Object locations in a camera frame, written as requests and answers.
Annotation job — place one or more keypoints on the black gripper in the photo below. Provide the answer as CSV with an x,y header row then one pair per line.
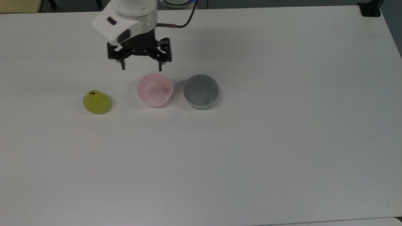
x,y
139,45

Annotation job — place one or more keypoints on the green pear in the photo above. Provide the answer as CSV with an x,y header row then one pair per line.
x,y
96,102

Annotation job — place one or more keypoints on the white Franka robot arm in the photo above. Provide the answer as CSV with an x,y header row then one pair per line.
x,y
132,14

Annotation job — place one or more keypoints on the pink bowl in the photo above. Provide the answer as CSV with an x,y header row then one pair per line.
x,y
154,90

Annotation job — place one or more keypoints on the grey bowl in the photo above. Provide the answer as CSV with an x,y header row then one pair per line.
x,y
201,91

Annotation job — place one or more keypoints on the yellow board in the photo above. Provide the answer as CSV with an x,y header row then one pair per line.
x,y
19,5

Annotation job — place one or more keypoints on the black corner table clamp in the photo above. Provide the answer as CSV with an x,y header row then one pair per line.
x,y
370,9

